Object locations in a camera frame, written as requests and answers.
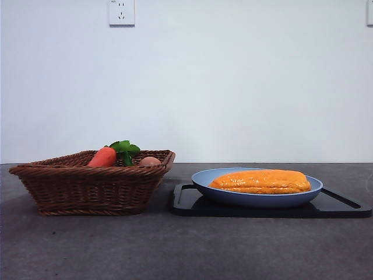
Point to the blue round plate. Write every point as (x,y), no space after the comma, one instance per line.
(247,200)

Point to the yellow-orange corn cob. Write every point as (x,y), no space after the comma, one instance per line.
(262,182)

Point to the brown wicker basket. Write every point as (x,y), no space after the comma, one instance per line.
(87,189)

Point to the brown egg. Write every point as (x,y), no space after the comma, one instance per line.
(149,161)

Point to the orange carrot with green leaves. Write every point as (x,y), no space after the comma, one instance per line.
(102,157)

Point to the black rectangular tray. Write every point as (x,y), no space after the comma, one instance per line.
(335,210)

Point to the white wall power socket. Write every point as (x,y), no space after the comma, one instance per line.
(121,13)

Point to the white wall plate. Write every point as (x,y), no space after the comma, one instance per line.
(370,13)

